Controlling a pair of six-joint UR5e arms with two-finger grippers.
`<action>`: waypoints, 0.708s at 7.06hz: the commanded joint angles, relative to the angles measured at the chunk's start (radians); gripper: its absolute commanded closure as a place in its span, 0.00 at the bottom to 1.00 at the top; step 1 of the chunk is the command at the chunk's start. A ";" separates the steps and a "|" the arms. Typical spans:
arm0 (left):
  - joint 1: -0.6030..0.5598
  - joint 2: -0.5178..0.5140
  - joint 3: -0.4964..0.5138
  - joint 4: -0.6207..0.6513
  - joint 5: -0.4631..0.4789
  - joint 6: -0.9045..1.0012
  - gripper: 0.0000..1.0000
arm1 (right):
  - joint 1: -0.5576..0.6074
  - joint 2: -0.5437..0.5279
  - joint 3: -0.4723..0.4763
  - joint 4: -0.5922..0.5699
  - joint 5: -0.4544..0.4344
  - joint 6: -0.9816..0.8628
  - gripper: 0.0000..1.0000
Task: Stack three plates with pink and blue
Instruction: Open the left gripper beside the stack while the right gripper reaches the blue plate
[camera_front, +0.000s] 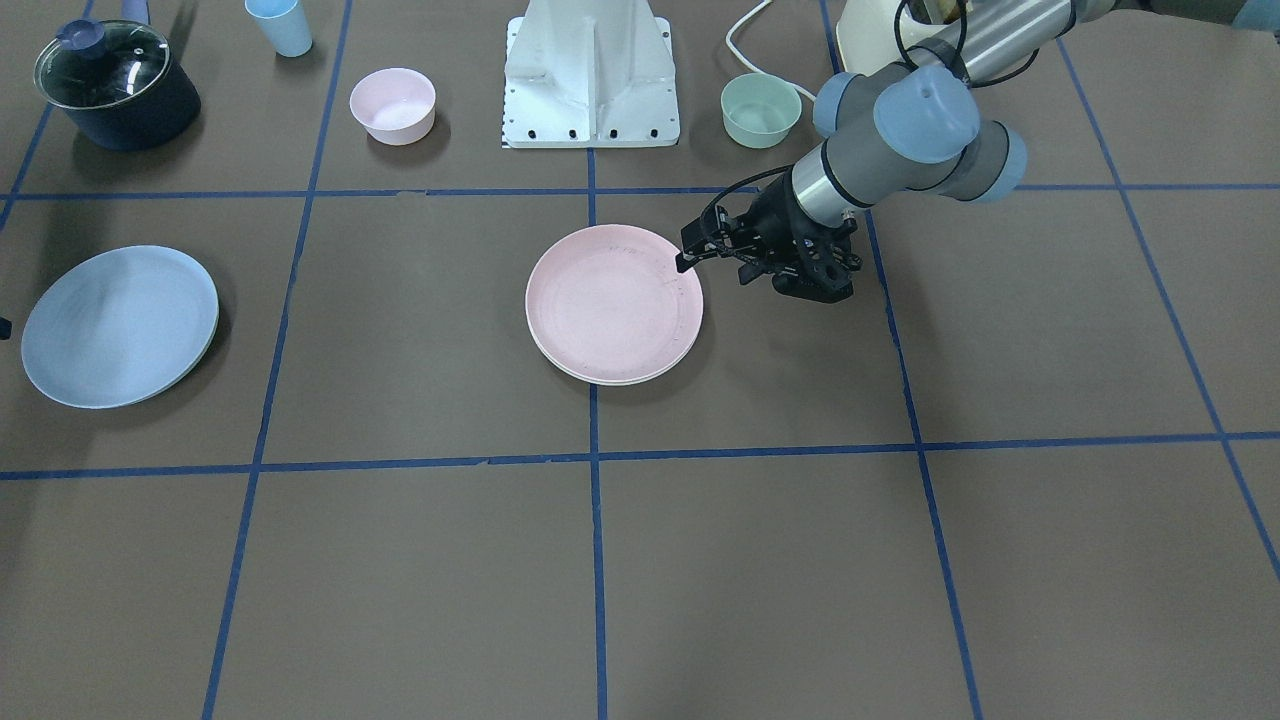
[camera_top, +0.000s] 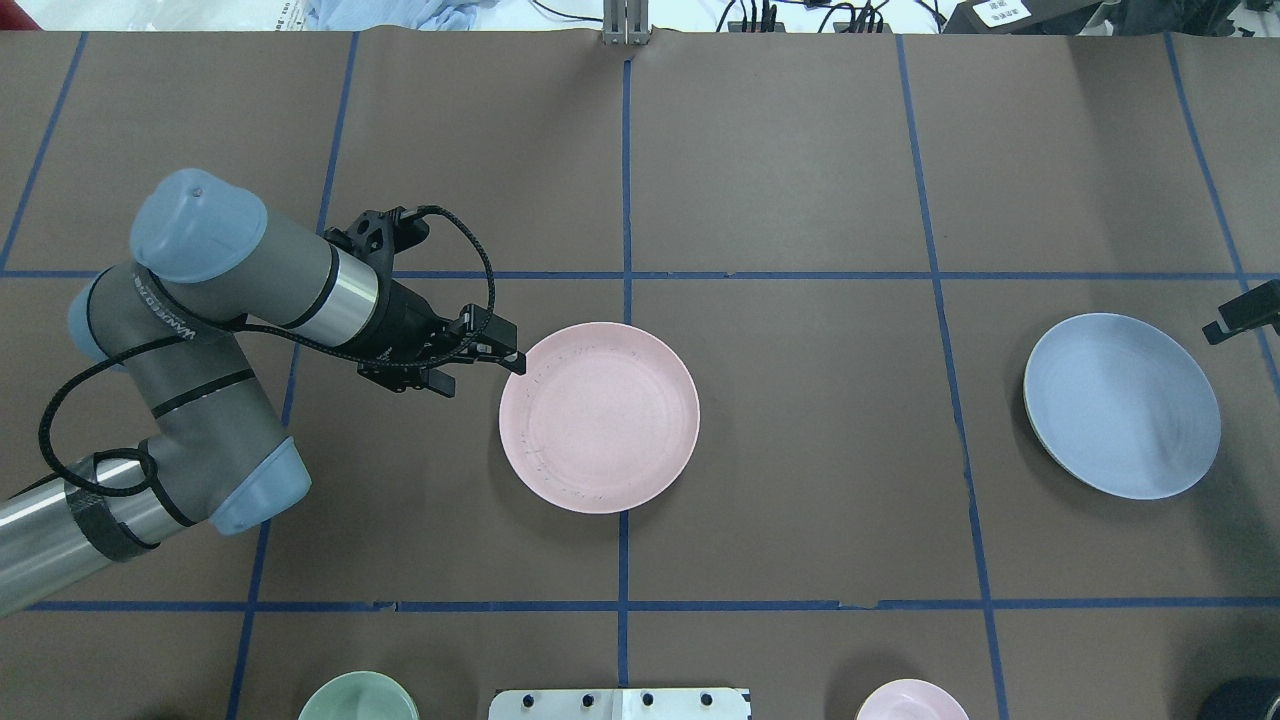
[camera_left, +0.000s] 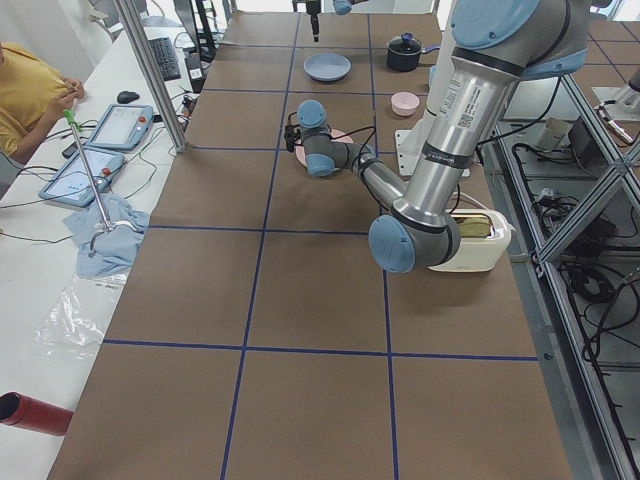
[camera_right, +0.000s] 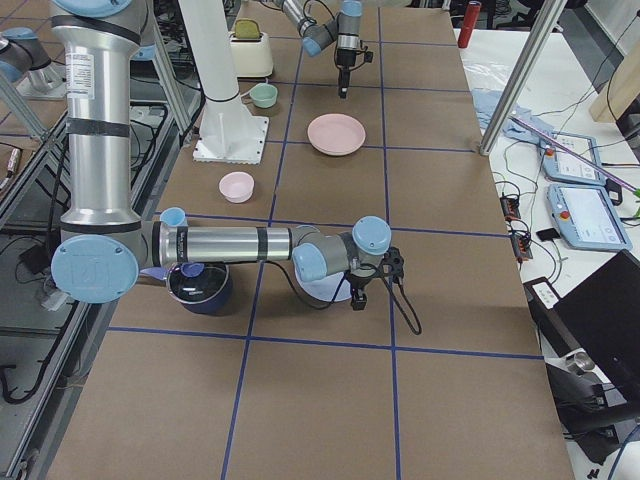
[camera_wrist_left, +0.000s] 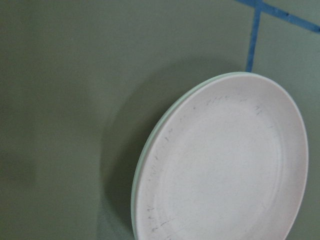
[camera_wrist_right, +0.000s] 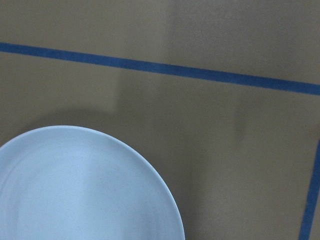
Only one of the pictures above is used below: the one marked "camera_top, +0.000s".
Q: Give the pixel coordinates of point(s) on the pink plate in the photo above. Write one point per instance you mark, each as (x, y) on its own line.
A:
(606, 417)

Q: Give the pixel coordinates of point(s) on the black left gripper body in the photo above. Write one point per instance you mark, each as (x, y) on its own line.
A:
(403, 322)

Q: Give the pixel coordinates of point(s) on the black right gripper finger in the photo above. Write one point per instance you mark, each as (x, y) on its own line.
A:
(1214, 334)

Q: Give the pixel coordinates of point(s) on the green bowl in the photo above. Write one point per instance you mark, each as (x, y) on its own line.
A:
(360, 695)

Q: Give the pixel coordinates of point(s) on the pink bowl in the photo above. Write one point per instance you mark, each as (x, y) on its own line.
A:
(910, 699)

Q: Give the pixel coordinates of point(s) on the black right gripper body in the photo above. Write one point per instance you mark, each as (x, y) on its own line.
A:
(1243, 319)

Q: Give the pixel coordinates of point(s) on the grey metal bracket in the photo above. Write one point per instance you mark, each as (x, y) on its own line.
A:
(626, 22)

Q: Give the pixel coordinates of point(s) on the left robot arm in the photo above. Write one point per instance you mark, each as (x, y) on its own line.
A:
(209, 262)

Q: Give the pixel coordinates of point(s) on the blue plate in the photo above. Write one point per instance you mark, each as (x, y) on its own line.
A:
(1121, 407)

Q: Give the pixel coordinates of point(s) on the blue cloth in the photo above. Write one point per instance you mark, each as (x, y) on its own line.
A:
(419, 15)

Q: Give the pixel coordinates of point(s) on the dark blue pot glass lid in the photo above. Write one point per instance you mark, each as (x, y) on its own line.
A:
(1247, 697)

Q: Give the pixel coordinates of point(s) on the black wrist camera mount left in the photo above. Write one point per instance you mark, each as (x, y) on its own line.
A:
(377, 237)

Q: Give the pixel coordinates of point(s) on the black box with label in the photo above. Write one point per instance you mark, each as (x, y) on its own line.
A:
(1047, 18)

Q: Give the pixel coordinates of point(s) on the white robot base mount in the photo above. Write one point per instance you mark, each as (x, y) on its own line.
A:
(623, 703)

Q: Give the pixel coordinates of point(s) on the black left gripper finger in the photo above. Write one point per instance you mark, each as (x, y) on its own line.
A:
(509, 358)
(428, 379)

